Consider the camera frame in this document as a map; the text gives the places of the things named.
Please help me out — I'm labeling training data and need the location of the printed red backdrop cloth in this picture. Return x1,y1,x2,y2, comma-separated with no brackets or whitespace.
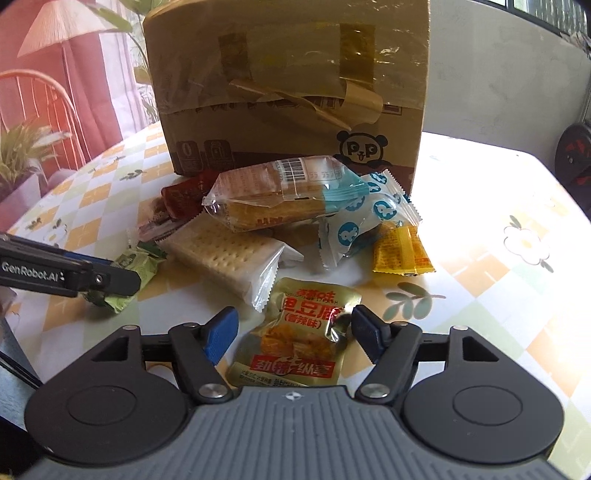
0,0,162,232

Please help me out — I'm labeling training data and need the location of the orange yellow snack packet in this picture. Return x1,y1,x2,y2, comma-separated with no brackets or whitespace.
372,222,437,276

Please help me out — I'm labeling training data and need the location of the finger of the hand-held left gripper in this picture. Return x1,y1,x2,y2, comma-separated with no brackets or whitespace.
0,233,112,266
0,253,141,297

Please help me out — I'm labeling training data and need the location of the black exercise bike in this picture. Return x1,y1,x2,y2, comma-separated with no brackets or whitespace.
551,92,591,195

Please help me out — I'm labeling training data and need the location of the white cracker packet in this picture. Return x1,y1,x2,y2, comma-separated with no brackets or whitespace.
154,215,305,311

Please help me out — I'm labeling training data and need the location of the white blue printed packet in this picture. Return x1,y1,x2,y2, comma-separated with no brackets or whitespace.
318,170,423,273

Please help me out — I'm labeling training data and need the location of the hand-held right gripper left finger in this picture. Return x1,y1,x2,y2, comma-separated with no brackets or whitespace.
85,306,241,402

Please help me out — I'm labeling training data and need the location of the small pale green packet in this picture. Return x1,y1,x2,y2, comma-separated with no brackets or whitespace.
88,247,168,315

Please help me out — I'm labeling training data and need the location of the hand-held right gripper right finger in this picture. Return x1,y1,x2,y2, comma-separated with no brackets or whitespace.
351,305,502,401

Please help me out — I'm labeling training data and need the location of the checkered floral tablecloth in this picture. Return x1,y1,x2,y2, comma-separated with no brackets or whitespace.
0,122,591,462

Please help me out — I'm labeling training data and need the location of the dark red snack packet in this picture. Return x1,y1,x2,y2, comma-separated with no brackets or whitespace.
161,170,221,217

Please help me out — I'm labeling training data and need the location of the brown cardboard box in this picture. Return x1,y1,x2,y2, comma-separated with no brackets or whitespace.
143,0,432,192

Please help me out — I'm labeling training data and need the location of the black framed window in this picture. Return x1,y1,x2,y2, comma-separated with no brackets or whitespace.
480,0,591,54

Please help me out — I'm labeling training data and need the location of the pink brown snack packet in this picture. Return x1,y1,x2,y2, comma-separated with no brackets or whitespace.
136,210,195,243

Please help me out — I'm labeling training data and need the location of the gold yellow tofu packet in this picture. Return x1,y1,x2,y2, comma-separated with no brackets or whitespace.
226,277,363,391

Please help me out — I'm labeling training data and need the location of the clear wrapped bread packet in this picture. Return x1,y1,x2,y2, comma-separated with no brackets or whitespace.
202,156,370,232

